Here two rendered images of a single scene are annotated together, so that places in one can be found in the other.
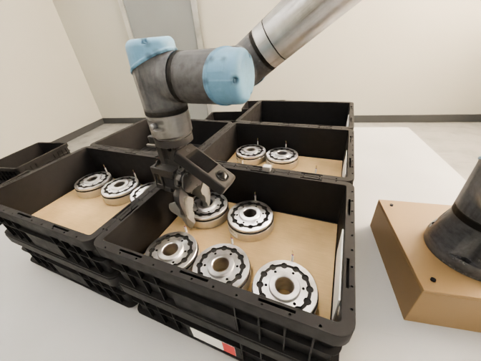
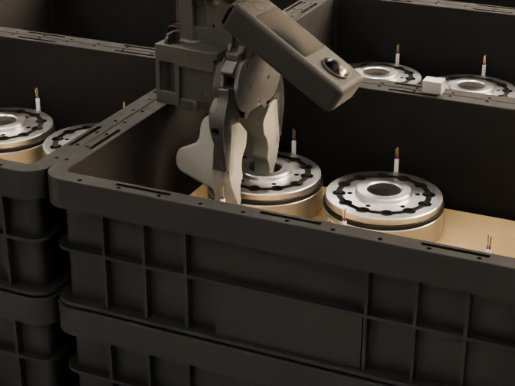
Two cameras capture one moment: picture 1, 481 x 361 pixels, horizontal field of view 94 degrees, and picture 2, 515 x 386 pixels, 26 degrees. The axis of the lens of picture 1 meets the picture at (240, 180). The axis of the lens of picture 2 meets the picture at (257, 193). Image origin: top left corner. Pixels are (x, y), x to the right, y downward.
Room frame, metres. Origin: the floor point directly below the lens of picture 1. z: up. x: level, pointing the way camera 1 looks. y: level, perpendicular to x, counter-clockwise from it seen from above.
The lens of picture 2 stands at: (-0.50, 0.11, 1.26)
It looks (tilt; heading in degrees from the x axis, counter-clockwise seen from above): 24 degrees down; 359
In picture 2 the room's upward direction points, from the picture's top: straight up
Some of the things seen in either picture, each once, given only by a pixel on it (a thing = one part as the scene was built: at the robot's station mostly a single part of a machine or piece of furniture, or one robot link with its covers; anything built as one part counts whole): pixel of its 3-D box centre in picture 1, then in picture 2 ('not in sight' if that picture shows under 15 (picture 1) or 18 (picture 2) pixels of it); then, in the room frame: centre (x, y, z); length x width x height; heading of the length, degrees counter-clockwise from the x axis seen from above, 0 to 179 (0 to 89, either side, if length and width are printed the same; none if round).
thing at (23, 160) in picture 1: (45, 180); not in sight; (1.52, 1.50, 0.37); 0.40 x 0.30 x 0.45; 165
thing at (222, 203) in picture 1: (207, 205); (264, 174); (0.42, 0.09, 0.86); 0.10 x 0.10 x 0.01
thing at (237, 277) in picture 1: (220, 266); not in sight; (0.25, 0.05, 0.86); 0.10 x 0.10 x 0.01
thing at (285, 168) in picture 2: (206, 203); (264, 169); (0.42, 0.09, 0.86); 0.05 x 0.05 x 0.01
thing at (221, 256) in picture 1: (220, 265); not in sight; (0.25, 0.05, 0.86); 0.05 x 0.05 x 0.01
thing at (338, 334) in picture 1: (235, 215); (359, 161); (0.31, 0.02, 0.92); 0.40 x 0.30 x 0.02; 65
